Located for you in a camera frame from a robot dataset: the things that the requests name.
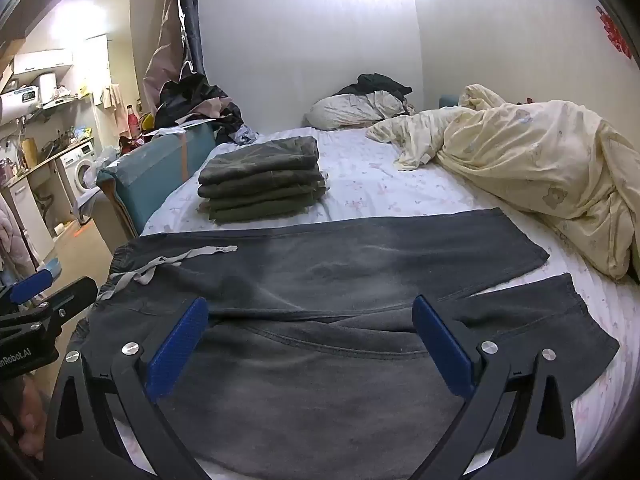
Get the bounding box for hanging beige towel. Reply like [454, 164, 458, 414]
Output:
[102, 82, 124, 111]

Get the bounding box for dark clothing bundle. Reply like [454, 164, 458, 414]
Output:
[332, 73, 416, 111]

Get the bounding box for yellow bear print duvet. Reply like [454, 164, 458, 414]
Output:
[366, 84, 640, 281]

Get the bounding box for hanging pink grey garment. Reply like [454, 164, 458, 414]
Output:
[143, 0, 207, 111]

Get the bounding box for folded olive pants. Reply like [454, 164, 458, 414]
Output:
[198, 136, 321, 185]
[206, 196, 322, 224]
[198, 184, 328, 212]
[197, 169, 327, 199]

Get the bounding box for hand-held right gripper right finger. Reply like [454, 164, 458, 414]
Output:
[405, 294, 579, 480]

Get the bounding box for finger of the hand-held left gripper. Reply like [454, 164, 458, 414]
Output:
[0, 268, 54, 313]
[17, 276, 99, 341]

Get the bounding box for red wall decoration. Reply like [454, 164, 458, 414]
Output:
[595, 5, 634, 59]

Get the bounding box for white wall cabinet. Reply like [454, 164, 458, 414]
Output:
[12, 49, 75, 79]

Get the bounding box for white water heater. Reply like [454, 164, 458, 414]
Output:
[0, 85, 42, 125]

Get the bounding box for pink padded jacket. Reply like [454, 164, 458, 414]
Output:
[0, 195, 39, 281]

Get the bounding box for grey white pillow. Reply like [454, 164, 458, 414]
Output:
[305, 91, 408, 131]

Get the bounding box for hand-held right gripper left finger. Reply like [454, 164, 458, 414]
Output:
[44, 296, 216, 480]

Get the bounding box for person's left hand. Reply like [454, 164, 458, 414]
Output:
[16, 374, 49, 461]

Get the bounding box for white floral bed sheet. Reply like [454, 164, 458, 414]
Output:
[140, 127, 640, 480]

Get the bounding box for dark grey pants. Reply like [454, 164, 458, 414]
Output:
[67, 207, 621, 480]

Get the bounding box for pile of mixed clothes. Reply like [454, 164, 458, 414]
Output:
[154, 73, 261, 147]

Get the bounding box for white washing machine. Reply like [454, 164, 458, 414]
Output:
[56, 141, 99, 196]

